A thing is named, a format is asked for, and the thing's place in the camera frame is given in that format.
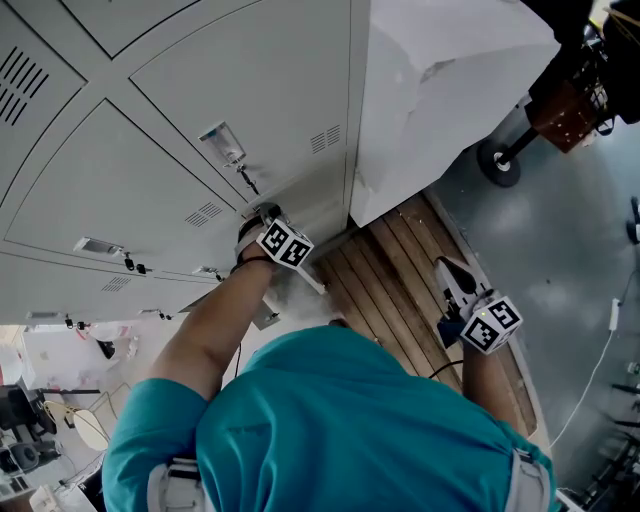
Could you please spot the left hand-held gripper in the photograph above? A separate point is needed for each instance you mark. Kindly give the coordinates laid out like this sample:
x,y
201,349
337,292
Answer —
x,y
282,240

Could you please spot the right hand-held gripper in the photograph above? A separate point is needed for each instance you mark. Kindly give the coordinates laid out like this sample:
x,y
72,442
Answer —
x,y
490,325

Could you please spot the grey metal locker cabinet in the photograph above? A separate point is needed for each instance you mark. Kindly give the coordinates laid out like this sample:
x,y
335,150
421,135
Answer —
x,y
150,100

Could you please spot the person's right forearm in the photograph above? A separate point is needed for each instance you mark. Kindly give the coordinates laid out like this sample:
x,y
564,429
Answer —
x,y
480,385

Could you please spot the person's left forearm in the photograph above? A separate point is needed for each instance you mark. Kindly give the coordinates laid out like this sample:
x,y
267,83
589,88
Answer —
x,y
215,330

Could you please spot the black wrist band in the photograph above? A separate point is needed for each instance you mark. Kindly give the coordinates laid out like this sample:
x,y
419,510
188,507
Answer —
x,y
250,260

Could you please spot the brown wooden slat platform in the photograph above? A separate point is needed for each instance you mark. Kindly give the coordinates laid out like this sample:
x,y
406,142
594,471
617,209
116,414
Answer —
x,y
380,280

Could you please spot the black wheeled rack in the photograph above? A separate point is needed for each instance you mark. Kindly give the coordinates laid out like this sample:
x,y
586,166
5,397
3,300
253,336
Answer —
x,y
487,170

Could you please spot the white power strip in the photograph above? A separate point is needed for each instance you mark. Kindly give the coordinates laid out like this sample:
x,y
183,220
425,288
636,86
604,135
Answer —
x,y
614,315

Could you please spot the large white box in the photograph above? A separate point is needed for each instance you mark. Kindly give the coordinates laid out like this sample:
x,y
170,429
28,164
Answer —
x,y
425,125

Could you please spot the person's teal shirt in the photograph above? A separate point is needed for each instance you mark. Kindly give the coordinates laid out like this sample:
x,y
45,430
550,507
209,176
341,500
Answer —
x,y
325,425

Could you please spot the black waste bin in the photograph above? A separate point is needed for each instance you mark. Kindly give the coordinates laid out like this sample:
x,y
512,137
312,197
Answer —
x,y
106,350

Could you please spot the white water dispenser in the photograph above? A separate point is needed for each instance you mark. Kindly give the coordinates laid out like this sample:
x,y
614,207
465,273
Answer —
x,y
55,355

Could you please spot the clear dispenser water bottle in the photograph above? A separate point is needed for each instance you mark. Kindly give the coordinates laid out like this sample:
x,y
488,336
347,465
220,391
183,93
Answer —
x,y
10,365

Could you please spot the dark office chair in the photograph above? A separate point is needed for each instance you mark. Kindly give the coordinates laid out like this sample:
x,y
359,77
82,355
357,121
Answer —
x,y
20,410

